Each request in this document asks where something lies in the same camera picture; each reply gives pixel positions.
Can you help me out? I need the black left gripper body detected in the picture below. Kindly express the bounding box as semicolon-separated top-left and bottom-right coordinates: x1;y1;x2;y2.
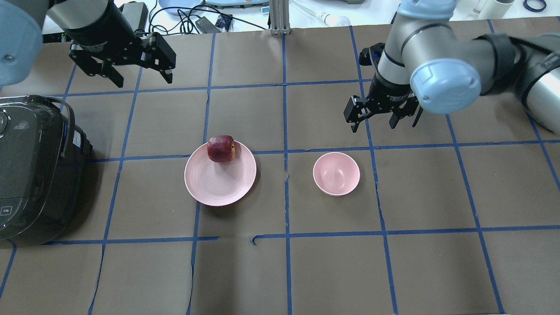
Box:
66;0;148;68

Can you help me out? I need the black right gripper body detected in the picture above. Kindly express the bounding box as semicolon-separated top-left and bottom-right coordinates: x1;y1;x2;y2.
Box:
364;74;419;118

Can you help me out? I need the pink bowl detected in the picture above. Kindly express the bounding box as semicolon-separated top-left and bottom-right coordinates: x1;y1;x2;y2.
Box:
312;152;361;197

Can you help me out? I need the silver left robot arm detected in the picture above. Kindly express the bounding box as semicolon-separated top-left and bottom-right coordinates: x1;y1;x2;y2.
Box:
0;0;176;88

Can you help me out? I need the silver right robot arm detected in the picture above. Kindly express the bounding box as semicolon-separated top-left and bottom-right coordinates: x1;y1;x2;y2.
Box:
343;0;560;134

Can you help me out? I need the blue plate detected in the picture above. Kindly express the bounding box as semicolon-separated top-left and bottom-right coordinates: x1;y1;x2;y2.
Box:
158;0;205;16

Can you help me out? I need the red apple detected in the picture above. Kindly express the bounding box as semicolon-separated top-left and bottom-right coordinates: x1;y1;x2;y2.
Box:
206;134;238;163

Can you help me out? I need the pink plate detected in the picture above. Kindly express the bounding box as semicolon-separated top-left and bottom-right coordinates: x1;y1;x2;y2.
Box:
184;141;257;206

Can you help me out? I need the black power adapter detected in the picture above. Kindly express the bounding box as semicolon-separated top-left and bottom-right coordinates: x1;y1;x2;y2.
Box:
119;2;148;35

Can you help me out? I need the small black adapter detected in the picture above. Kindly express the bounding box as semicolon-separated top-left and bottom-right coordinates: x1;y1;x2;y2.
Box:
195;17;221;34

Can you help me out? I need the dark brown rice cooker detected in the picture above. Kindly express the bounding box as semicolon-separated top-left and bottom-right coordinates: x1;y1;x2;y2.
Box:
0;95;93;249

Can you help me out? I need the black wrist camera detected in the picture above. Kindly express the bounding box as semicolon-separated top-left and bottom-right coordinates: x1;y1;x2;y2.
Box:
358;42;385;68

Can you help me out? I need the aluminium frame post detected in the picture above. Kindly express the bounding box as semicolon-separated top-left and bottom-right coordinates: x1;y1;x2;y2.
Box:
268;0;291;35

